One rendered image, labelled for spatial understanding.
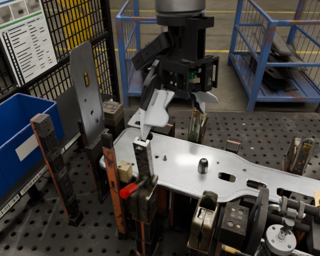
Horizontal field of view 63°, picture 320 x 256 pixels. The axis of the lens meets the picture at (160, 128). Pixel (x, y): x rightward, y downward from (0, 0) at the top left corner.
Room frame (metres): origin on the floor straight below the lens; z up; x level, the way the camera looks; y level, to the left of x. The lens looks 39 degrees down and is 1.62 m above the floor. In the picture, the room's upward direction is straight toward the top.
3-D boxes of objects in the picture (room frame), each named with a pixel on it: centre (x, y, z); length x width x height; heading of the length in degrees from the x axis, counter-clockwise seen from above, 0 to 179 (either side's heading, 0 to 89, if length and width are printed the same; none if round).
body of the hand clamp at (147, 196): (0.45, 0.04, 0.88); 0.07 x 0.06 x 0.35; 159
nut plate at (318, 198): (0.43, -0.45, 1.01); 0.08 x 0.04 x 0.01; 158
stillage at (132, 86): (2.94, -0.04, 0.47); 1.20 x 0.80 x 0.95; 177
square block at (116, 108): (0.82, 0.19, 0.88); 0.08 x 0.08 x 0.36; 69
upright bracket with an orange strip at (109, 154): (0.50, 0.13, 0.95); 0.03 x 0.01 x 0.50; 69
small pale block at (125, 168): (0.52, 0.10, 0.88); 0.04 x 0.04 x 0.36; 69
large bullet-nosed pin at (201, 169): (0.56, -0.13, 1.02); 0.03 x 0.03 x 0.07
